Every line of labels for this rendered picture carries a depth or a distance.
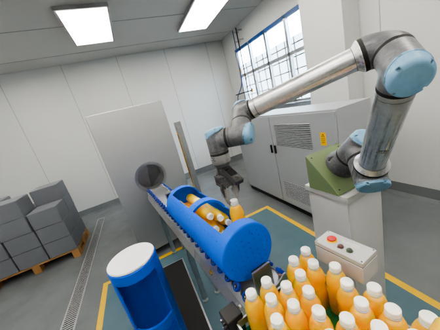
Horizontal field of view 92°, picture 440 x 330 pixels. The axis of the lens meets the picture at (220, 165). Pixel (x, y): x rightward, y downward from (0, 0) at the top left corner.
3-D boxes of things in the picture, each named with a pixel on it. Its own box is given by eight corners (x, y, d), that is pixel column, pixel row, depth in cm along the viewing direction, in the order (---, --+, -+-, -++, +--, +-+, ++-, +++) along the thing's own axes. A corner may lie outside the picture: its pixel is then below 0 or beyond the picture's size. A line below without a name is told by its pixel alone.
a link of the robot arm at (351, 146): (358, 147, 131) (378, 128, 117) (366, 170, 122) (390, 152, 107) (334, 144, 131) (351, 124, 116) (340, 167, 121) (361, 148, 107)
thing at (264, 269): (271, 280, 101) (266, 258, 97) (274, 283, 99) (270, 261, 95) (255, 293, 96) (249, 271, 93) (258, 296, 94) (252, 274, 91)
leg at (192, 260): (206, 296, 213) (188, 244, 197) (209, 300, 208) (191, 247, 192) (201, 299, 211) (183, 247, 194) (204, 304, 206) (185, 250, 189)
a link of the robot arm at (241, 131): (251, 113, 92) (224, 120, 97) (251, 133, 86) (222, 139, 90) (255, 128, 99) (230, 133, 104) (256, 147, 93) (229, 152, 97)
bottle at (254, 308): (273, 340, 78) (264, 302, 73) (255, 346, 78) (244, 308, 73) (267, 321, 85) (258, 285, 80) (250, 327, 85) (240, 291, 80)
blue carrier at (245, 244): (204, 206, 184) (191, 178, 175) (278, 256, 108) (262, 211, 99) (175, 225, 173) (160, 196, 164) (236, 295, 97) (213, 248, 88)
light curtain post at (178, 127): (219, 254, 269) (178, 121, 223) (220, 256, 264) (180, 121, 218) (214, 256, 266) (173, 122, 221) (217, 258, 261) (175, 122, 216)
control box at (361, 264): (330, 247, 101) (328, 229, 98) (378, 270, 84) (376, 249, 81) (317, 258, 97) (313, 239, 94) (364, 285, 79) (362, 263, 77)
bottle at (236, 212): (234, 239, 109) (225, 207, 104) (238, 231, 115) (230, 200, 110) (247, 239, 106) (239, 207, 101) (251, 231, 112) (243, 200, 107)
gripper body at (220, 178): (228, 181, 111) (222, 159, 107) (238, 184, 103) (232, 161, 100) (216, 186, 107) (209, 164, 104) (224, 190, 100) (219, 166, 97)
